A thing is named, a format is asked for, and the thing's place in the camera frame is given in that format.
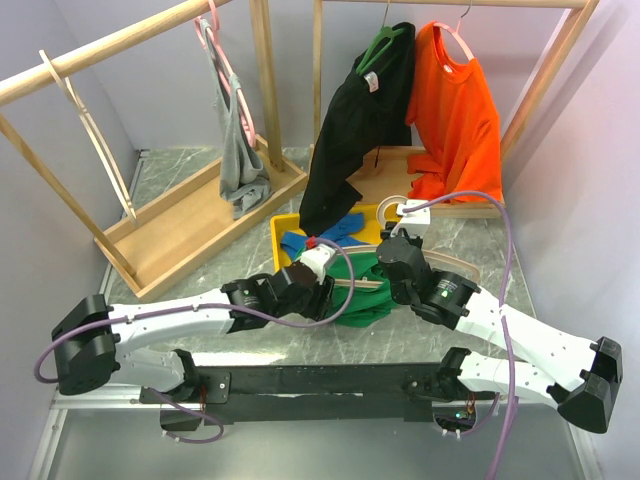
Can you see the green hanger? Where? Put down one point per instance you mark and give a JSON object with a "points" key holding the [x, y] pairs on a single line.
{"points": [[380, 43]]}

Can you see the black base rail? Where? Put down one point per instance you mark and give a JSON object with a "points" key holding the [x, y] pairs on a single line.
{"points": [[326, 392]]}

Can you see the pink hanger rack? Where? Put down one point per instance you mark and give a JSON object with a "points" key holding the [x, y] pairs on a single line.
{"points": [[223, 74], [455, 32]]}

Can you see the pink hanger left rack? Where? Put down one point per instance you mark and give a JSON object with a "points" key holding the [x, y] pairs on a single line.
{"points": [[223, 74]]}

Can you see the right wooden clothes rack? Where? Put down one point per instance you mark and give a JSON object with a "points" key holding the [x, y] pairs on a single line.
{"points": [[385, 170]]}

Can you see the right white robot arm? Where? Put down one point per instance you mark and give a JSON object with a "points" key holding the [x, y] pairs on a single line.
{"points": [[578, 377]]}

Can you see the black t-shirt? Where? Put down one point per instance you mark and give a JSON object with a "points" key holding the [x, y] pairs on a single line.
{"points": [[358, 120]]}

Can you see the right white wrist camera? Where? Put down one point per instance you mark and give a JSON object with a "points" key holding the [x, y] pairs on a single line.
{"points": [[415, 220]]}

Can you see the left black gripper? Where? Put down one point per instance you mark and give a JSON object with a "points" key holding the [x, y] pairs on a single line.
{"points": [[322, 295]]}

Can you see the wooden clothes rack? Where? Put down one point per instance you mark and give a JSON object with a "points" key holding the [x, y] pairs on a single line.
{"points": [[187, 225], [385, 170]]}

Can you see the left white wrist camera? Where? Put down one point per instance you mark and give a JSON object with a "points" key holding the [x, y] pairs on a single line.
{"points": [[318, 257]]}

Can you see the wooden hanger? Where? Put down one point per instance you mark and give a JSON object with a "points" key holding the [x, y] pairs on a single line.
{"points": [[97, 139], [450, 260]]}

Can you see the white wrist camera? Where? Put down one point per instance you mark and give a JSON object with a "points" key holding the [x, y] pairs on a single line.
{"points": [[415, 220], [318, 257]]}

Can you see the green tank top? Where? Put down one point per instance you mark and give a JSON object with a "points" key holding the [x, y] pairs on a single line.
{"points": [[367, 305]]}

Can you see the blue garment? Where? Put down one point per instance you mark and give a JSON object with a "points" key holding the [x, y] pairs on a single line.
{"points": [[341, 233]]}

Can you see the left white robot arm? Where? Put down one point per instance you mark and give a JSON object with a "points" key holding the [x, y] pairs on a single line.
{"points": [[97, 343]]}

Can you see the grey tank top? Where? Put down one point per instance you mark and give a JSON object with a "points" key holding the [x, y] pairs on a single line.
{"points": [[244, 181]]}

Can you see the yellow plastic tray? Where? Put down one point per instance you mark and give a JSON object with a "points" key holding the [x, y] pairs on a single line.
{"points": [[279, 224]]}

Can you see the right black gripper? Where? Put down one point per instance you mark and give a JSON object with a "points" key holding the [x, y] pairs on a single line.
{"points": [[388, 228]]}

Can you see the left wooden clothes rack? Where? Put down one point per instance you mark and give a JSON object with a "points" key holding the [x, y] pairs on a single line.
{"points": [[187, 225]]}

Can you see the pink hanger right rack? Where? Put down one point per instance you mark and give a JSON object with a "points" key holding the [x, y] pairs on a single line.
{"points": [[455, 32]]}

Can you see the orange t-shirt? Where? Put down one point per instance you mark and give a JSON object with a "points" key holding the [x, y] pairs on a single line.
{"points": [[453, 112]]}

